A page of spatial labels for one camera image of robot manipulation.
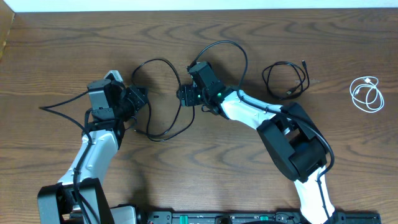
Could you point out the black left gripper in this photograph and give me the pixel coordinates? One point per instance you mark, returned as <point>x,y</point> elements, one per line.
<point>136,93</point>

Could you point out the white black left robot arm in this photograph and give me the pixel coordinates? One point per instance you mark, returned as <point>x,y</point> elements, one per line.
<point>78,196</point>

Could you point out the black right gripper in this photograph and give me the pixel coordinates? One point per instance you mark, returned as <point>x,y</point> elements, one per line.
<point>185,96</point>

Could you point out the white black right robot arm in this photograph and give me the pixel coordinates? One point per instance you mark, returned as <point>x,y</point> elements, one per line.
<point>294,143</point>

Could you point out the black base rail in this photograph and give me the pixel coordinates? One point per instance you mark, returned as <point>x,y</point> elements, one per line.
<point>214,218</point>

